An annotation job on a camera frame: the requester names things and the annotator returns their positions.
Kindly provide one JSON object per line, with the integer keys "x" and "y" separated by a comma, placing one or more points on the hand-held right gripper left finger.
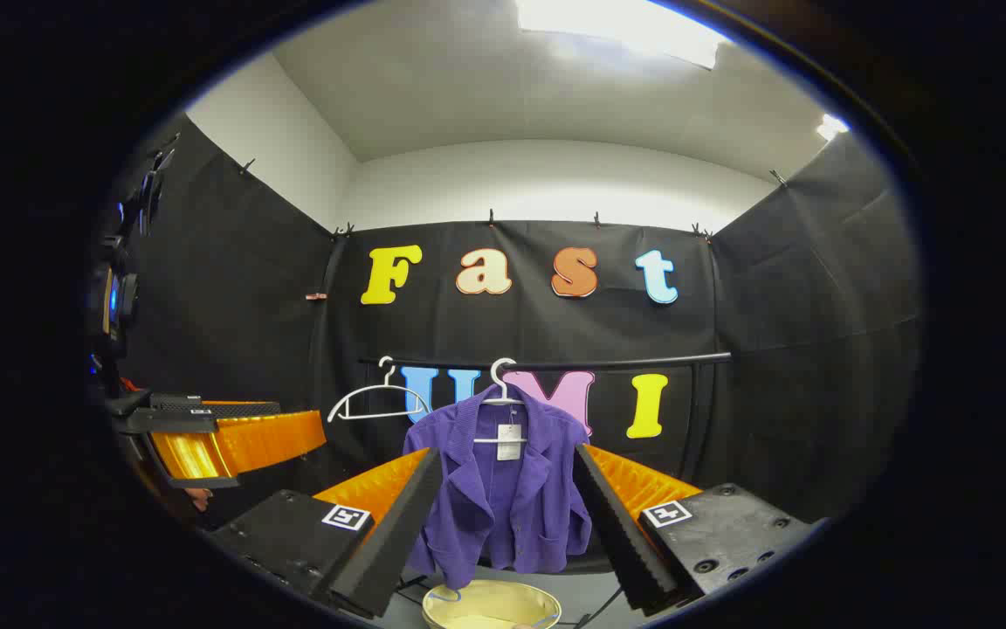
{"x": 398, "y": 542}

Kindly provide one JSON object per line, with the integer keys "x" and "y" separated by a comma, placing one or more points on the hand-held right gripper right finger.
{"x": 616, "y": 533}

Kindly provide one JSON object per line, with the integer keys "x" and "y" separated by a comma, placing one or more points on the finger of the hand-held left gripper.
{"x": 241, "y": 441}

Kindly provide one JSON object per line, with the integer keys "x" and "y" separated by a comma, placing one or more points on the purple knit jacket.
{"x": 512, "y": 507}

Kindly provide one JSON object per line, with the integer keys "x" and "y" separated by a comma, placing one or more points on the cream round laundry hamper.
{"x": 490, "y": 604}

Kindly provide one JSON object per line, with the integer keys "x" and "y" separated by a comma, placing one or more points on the white clothes hanger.
{"x": 389, "y": 381}
{"x": 503, "y": 401}

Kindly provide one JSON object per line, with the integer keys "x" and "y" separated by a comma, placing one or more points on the black backdrop cloth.
{"x": 250, "y": 288}

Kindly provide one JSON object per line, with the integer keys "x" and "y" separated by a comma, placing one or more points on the small ceiling light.
{"x": 831, "y": 127}

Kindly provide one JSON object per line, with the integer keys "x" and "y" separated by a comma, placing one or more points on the large ceiling light panel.
{"x": 616, "y": 22}

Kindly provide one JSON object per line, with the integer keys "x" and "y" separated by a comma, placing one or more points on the black clothes rail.
{"x": 608, "y": 362}

